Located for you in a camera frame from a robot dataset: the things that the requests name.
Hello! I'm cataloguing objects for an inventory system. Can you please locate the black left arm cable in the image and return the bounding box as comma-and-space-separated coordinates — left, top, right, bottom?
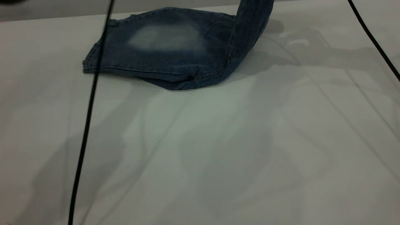
68, 0, 115, 225

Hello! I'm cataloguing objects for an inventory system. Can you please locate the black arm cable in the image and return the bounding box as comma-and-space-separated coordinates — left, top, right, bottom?
68, 0, 115, 225
347, 0, 400, 82

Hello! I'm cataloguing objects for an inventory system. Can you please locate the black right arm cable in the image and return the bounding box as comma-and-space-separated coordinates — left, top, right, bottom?
347, 0, 400, 82

